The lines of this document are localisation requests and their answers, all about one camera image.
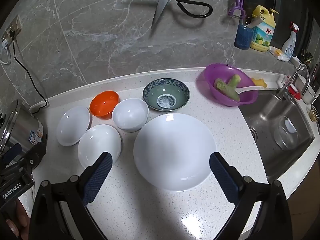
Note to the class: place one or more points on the dish brush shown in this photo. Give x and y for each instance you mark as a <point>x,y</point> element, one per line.
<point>256,21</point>

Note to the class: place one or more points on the metal pot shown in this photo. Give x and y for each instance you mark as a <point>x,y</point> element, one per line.
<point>310,95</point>

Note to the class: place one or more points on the chrome faucet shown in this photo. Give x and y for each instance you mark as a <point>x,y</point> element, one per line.
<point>282,92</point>

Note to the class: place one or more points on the yellow sponge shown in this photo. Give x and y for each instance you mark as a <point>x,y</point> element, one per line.
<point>260,82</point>

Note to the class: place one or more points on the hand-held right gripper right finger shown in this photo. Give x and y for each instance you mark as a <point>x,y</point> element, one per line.
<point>222,180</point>

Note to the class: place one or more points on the large white plate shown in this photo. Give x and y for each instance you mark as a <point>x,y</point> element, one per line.
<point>172,150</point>

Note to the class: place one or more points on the green vegetable piece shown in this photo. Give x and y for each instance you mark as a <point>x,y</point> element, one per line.
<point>222,85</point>
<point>235,80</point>

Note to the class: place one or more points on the purple plastic bowl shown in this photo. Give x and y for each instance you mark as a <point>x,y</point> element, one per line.
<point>212,75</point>

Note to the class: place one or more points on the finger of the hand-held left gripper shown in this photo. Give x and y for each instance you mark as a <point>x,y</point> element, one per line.
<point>35,156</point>
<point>12,153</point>

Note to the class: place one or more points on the yellow dish soap bottle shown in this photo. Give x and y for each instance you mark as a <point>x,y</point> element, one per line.
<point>262,35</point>

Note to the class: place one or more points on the orange plastic bowl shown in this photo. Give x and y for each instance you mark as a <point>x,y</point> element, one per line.
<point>103,102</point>

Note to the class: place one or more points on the small dark plant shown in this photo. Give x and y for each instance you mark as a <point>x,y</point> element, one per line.
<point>306,57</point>

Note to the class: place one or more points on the white wipes packet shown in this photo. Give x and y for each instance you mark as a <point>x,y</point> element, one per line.
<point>277,53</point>

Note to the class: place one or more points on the white bowl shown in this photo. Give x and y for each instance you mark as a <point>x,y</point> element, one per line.
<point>130,115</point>
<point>72,125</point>
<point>97,142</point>

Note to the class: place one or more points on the small glass jar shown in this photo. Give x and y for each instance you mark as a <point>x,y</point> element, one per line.
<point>315,113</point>

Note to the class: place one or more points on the dark window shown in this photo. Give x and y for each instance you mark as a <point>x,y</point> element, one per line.
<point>287,0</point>

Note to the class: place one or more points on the wall power socket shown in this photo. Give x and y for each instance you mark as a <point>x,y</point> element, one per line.
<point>15,26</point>

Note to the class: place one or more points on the stainless steel sink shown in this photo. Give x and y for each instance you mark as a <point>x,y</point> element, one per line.
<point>267,120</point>

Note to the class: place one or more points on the blue floral ceramic bowl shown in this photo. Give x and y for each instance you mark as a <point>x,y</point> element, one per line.
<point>165,90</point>

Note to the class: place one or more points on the stainless steel rice cooker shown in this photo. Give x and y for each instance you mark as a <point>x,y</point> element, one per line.
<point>22,127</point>

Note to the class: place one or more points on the person's left hand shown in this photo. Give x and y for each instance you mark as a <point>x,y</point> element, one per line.
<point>17,222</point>

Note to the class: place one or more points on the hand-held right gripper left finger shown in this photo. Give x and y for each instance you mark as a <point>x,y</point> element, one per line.
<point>100,177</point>

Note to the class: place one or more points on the red sink accessory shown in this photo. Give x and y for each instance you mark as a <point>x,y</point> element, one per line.
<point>293,90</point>

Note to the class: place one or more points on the blue utensil cup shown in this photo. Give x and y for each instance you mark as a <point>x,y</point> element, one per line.
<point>242,37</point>

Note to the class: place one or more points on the clear glass bowl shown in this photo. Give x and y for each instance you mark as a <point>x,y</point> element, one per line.
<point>282,137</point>

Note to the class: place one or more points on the white spray bottle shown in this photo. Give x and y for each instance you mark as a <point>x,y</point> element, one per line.
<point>288,46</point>

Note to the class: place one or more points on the white plastic spoon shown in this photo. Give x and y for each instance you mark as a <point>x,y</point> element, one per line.
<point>252,88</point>

